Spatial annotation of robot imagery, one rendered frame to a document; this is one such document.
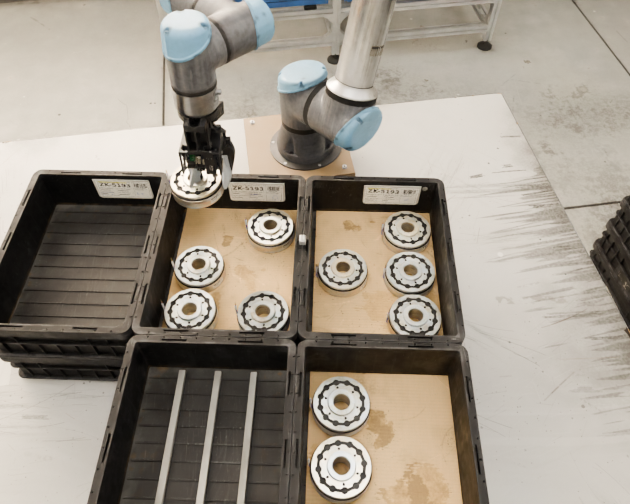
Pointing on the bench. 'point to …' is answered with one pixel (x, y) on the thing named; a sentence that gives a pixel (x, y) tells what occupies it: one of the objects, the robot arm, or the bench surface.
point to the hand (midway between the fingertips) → (213, 180)
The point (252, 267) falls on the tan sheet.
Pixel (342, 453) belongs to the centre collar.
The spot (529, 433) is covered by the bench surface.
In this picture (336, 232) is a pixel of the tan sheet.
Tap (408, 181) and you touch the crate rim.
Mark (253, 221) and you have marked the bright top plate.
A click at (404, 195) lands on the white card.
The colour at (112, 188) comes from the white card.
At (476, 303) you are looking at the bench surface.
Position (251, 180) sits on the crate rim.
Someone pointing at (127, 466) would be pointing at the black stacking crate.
